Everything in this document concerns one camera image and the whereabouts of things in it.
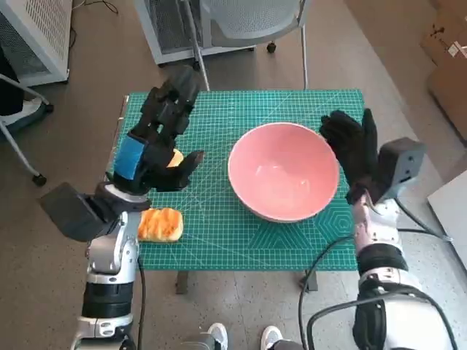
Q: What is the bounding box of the green cutting mat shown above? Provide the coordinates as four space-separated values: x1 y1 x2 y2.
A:
111 89 366 273

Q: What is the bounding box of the gray mesh chair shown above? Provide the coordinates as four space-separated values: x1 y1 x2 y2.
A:
184 0 310 92

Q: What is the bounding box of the long black robot cable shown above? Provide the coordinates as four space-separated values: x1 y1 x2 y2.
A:
297 235 355 350

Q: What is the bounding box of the dark table leg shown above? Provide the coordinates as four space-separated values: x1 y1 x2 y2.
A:
176 271 190 295
298 271 319 292

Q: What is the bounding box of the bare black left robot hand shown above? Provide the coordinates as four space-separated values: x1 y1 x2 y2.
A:
111 65 206 193

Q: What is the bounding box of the pink bowl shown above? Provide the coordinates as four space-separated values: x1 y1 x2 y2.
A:
227 122 340 224

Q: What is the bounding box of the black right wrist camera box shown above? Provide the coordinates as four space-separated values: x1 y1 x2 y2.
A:
377 137 428 201

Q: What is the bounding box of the looped black robot cable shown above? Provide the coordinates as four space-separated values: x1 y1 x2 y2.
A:
306 287 459 350

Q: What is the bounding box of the large white perforated cabinet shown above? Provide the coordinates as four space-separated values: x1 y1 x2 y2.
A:
0 0 73 87

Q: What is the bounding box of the white shoe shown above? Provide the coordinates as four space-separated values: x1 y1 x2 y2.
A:
206 322 229 350
260 324 284 350

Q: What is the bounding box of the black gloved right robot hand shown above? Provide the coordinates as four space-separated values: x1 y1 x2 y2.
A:
319 108 380 205

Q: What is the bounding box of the large cardboard box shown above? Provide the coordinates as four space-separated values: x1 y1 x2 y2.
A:
427 67 467 141

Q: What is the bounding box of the orange toy bread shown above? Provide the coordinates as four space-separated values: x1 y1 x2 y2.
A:
137 207 184 242

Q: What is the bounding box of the small cardboard box with label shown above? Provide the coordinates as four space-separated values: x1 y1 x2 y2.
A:
419 21 467 74

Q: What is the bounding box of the light blue office chair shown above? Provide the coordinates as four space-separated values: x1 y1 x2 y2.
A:
0 72 55 184

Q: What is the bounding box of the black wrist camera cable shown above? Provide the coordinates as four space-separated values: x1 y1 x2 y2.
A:
395 198 455 241

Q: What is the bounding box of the white perforated cabinet on casters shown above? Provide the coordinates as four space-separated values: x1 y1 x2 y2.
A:
134 0 278 66

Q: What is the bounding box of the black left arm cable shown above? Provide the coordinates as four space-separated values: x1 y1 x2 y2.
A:
136 254 147 350

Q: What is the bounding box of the white board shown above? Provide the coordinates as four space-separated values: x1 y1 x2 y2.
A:
426 178 467 265

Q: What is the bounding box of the person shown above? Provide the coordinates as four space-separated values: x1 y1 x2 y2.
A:
0 45 47 117

